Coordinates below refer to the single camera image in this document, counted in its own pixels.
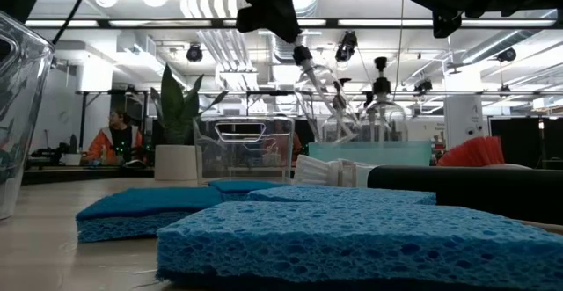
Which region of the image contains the red bristle dish brush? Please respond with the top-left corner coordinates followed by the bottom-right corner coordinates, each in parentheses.
top-left (435, 135), bottom-right (534, 171)

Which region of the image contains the snake plant in white pot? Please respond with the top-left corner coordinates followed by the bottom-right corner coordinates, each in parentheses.
top-left (149, 63), bottom-right (230, 183)

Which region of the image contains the white brush black handle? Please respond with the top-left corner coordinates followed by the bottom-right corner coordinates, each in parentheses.
top-left (292, 153), bottom-right (563, 228)

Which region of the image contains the person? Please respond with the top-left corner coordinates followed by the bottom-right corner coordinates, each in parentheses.
top-left (262, 118), bottom-right (304, 165)
top-left (84, 109), bottom-right (146, 168)

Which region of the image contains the white ceiling box unit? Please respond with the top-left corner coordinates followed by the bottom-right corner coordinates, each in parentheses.
top-left (75, 59), bottom-right (114, 93)

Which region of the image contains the green translucent tray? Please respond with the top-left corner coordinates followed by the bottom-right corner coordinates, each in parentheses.
top-left (307, 140), bottom-right (435, 168)

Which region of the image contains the black ceiling spotlight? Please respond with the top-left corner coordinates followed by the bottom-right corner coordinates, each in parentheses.
top-left (496, 46), bottom-right (518, 64)
top-left (334, 30), bottom-right (359, 63)
top-left (185, 41), bottom-right (205, 64)
top-left (413, 78), bottom-right (435, 94)

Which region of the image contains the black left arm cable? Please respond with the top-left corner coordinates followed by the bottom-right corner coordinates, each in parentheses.
top-left (51, 0), bottom-right (95, 47)

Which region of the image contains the white pillar cabinet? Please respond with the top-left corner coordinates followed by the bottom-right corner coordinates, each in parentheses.
top-left (442, 94), bottom-right (491, 164)

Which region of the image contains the black aluminium table frame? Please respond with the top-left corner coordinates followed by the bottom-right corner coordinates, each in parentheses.
top-left (21, 165), bottom-right (157, 186)

